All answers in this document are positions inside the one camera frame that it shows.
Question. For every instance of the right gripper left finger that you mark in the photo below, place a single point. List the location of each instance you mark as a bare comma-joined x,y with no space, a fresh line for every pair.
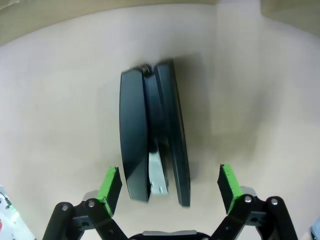
110,190

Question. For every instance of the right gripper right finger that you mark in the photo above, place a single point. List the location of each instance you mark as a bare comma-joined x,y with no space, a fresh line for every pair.
231,190

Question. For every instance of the large open cardboard box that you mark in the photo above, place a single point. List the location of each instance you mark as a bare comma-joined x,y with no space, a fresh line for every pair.
50,15

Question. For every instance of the black stapler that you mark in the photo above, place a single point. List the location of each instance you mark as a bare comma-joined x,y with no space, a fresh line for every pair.
132,125

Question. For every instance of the white object with coloured marks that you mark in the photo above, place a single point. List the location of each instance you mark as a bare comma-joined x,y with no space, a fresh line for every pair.
12,222

